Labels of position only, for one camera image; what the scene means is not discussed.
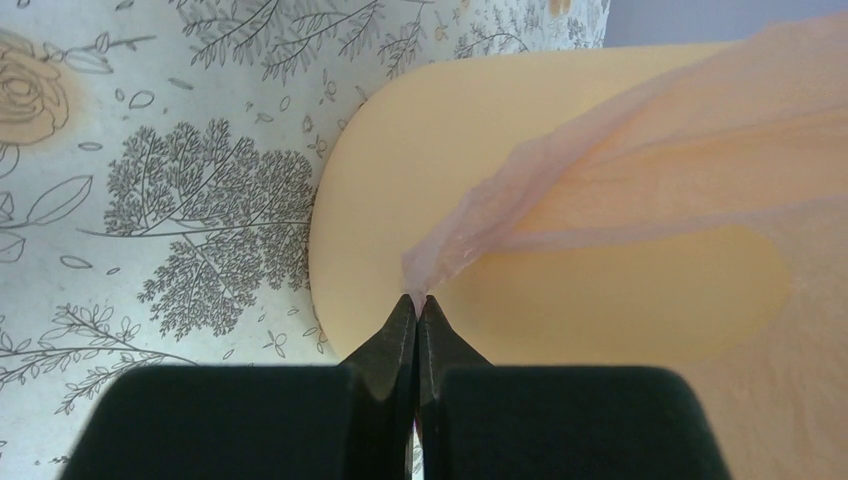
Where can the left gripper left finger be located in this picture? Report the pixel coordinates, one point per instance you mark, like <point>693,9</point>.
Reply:
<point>353,420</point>

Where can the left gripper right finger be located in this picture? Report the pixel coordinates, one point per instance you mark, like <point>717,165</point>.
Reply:
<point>482,421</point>

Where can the yellow plastic trash bin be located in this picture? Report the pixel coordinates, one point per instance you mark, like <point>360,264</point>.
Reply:
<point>416,147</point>

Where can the pink plastic trash bag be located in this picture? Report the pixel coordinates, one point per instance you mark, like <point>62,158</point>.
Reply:
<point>754,136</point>

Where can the floral patterned table mat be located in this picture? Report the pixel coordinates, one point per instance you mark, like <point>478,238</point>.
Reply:
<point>159,162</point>

